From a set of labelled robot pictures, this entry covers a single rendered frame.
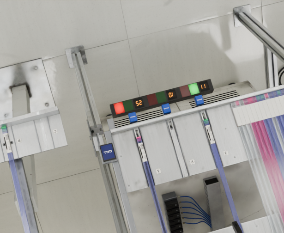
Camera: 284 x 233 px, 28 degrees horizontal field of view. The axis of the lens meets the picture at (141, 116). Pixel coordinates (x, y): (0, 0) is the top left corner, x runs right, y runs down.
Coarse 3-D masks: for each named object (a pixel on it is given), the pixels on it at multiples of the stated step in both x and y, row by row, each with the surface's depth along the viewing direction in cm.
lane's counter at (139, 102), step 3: (135, 99) 186; (138, 99) 186; (141, 99) 186; (135, 102) 186; (138, 102) 186; (141, 102) 186; (135, 105) 186; (138, 105) 186; (141, 105) 186; (144, 105) 186; (135, 108) 186
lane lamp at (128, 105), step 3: (123, 102) 186; (126, 102) 186; (129, 102) 186; (126, 105) 186; (129, 105) 186; (132, 105) 186; (126, 108) 185; (129, 108) 185; (132, 108) 185; (126, 111) 185
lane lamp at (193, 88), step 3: (192, 84) 188; (195, 84) 188; (189, 87) 188; (192, 87) 188; (195, 87) 188; (192, 90) 188; (195, 90) 188; (198, 90) 188; (192, 93) 187; (195, 93) 187
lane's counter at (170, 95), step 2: (170, 90) 187; (172, 90) 187; (174, 90) 187; (166, 92) 187; (168, 92) 187; (170, 92) 187; (172, 92) 187; (174, 92) 187; (168, 94) 187; (170, 94) 187; (172, 94) 187; (174, 94) 187; (168, 96) 187; (170, 96) 187; (172, 96) 187; (174, 96) 187; (176, 96) 187; (168, 98) 187; (170, 98) 187; (172, 98) 187; (174, 98) 187
